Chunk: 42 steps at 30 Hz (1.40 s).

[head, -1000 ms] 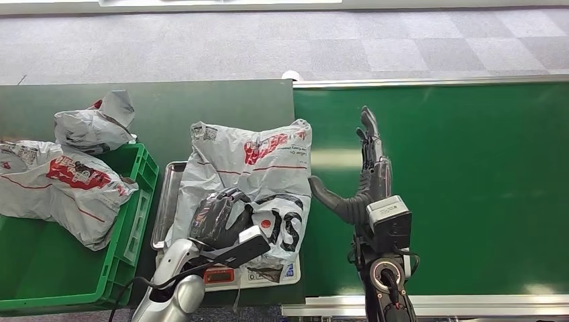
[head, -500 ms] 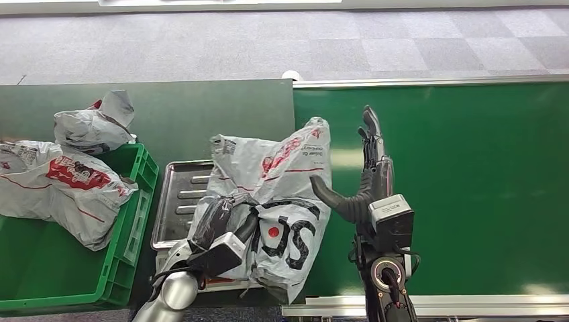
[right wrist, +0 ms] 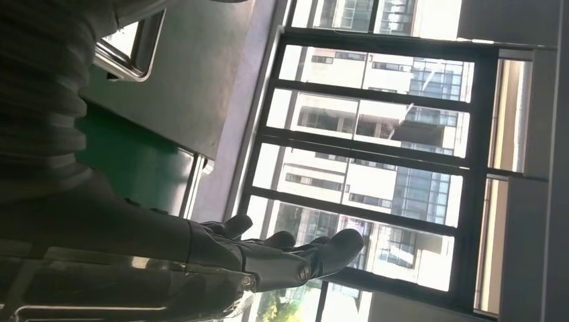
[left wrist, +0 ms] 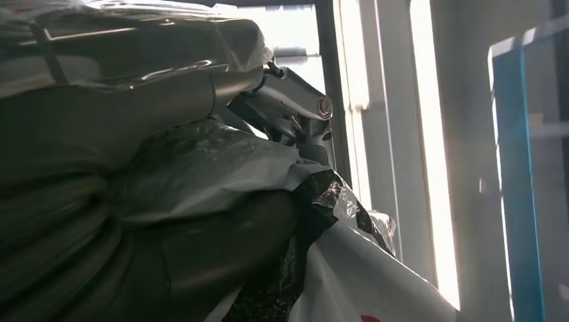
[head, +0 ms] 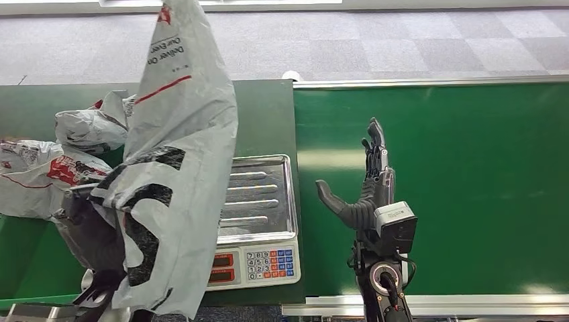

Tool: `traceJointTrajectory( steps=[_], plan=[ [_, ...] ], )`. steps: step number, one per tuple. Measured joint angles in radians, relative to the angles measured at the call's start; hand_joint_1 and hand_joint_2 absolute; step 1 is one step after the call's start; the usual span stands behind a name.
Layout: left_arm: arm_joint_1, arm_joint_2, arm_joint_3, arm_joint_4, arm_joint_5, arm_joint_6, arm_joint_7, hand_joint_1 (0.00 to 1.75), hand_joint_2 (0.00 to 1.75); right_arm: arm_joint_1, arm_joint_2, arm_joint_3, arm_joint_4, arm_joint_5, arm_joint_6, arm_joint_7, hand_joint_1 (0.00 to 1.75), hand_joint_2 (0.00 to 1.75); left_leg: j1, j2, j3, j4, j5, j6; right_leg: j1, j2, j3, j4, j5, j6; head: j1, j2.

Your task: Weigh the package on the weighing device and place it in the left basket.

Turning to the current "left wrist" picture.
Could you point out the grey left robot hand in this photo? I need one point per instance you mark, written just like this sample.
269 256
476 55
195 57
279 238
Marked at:
133 102

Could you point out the blue framed panel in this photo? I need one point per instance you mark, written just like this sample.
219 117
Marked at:
515 177

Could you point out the grey courier package red label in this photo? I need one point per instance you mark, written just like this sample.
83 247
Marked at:
355 275

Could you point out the dark window post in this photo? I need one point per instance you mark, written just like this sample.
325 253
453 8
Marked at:
331 66

